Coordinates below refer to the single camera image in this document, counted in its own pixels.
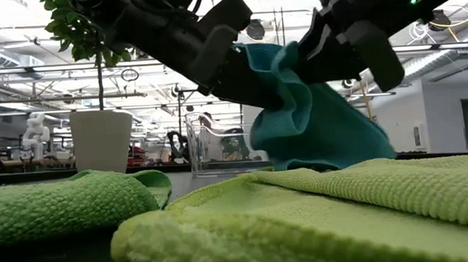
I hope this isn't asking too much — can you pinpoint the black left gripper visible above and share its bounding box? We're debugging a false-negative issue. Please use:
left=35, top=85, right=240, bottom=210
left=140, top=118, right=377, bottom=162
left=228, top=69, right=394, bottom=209
left=102, top=0, right=288, bottom=119

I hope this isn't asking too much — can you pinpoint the green leafy plant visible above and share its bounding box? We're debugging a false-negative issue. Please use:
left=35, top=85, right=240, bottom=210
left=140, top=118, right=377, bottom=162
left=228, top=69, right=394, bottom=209
left=37, top=0, right=139, bottom=115

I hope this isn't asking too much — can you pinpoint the clear plastic bin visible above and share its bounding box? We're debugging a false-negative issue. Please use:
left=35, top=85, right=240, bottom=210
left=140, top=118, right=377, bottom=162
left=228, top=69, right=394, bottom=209
left=184, top=107, right=274, bottom=179

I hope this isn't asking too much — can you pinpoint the green microfiber towel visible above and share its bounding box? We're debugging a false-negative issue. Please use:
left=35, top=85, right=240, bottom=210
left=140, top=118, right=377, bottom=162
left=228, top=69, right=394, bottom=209
left=0, top=165, right=176, bottom=248

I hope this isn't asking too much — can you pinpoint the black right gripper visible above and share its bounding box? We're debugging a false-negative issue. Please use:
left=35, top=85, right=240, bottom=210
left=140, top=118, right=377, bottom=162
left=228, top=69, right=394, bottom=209
left=293, top=0, right=407, bottom=98

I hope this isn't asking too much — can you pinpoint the blue microfiber towel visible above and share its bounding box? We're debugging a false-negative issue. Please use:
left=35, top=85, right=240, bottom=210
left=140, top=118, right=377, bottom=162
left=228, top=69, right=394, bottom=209
left=232, top=34, right=398, bottom=177

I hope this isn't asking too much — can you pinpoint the white plant pot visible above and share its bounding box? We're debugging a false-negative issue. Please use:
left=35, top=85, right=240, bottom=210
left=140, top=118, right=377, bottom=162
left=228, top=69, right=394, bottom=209
left=67, top=107, right=138, bottom=177

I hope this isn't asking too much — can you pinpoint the yellow-green microfiber towel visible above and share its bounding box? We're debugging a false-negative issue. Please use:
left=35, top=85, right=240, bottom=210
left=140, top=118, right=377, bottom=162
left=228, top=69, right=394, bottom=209
left=106, top=152, right=468, bottom=262

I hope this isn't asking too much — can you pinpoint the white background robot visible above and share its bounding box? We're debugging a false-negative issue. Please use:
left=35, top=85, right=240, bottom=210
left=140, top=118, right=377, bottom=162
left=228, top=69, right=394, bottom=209
left=19, top=111, right=53, bottom=162

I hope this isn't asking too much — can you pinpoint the black ceiling camera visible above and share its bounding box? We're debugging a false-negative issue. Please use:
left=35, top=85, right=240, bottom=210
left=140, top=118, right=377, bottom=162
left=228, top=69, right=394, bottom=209
left=134, top=46, right=151, bottom=61

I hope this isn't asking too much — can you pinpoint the black hanging cable loop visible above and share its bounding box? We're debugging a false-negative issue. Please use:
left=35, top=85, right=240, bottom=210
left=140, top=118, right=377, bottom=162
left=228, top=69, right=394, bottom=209
left=119, top=67, right=141, bottom=83

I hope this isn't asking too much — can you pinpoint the red background equipment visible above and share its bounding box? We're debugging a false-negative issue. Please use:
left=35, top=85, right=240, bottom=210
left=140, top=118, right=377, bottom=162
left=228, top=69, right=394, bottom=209
left=127, top=144, right=151, bottom=167

